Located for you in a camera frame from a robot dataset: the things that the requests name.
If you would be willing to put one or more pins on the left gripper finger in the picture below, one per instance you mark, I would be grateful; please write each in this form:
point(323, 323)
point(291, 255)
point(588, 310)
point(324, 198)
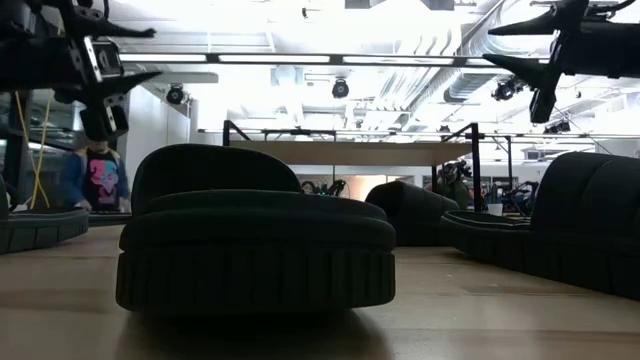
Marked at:
point(102, 115)
point(82, 22)

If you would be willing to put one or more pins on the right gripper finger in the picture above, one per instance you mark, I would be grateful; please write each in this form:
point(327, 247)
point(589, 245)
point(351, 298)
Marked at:
point(565, 20)
point(545, 85)

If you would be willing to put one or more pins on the black rubber slide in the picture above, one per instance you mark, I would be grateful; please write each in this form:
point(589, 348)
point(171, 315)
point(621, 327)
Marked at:
point(40, 227)
point(410, 215)
point(250, 235)
point(575, 225)

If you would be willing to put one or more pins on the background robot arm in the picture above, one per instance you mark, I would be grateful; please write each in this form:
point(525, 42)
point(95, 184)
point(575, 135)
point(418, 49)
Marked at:
point(325, 189)
point(520, 197)
point(452, 182)

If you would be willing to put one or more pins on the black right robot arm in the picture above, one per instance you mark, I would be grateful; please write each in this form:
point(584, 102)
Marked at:
point(630, 50)

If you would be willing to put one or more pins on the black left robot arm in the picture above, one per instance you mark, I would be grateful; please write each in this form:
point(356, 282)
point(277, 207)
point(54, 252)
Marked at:
point(25, 15)

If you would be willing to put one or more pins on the black ceiling spotlight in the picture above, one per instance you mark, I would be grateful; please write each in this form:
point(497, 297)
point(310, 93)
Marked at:
point(340, 89)
point(506, 90)
point(175, 95)

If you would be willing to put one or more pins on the person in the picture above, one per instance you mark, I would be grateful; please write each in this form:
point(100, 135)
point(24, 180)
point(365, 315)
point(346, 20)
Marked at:
point(102, 180)

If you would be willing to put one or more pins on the white cup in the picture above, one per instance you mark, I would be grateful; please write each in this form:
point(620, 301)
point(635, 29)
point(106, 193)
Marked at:
point(495, 210)

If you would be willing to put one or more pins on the overhead LED light bar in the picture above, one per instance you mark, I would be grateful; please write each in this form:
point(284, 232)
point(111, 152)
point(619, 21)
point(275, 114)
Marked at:
point(275, 59)

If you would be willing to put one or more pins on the black slippers on rack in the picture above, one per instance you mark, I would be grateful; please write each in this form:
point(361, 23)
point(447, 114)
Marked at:
point(350, 152)

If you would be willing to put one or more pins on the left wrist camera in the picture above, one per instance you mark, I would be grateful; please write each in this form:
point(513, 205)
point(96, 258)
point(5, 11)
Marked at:
point(107, 60)

